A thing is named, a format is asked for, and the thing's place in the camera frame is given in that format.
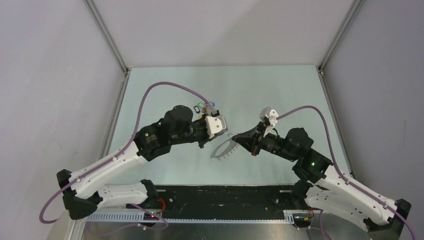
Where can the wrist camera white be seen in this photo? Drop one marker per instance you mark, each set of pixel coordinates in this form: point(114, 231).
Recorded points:
point(269, 117)
point(216, 125)

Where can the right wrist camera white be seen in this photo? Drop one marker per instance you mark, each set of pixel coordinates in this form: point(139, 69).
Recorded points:
point(269, 117)

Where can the white cable duct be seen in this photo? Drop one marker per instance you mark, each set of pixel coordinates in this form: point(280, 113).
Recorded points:
point(138, 217)

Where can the aluminium corner post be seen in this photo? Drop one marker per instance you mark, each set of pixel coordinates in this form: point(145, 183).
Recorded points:
point(347, 21)
point(107, 36)

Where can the left aluminium corner post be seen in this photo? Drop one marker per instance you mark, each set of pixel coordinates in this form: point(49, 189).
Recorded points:
point(107, 36)

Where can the black key tag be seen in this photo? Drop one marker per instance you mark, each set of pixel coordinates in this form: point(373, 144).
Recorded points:
point(197, 109)

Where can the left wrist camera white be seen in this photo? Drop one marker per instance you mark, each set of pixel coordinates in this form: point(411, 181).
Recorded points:
point(216, 125)

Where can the right aluminium corner post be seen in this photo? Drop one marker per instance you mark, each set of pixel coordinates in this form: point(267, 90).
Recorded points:
point(347, 21)

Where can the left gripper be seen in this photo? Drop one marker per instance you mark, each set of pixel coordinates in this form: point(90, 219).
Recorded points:
point(206, 138)

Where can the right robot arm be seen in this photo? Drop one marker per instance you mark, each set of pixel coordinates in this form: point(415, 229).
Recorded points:
point(321, 186)

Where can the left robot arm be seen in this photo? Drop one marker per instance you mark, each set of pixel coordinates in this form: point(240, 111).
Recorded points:
point(87, 190)

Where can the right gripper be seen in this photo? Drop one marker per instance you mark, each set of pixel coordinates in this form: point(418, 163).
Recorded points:
point(250, 140)

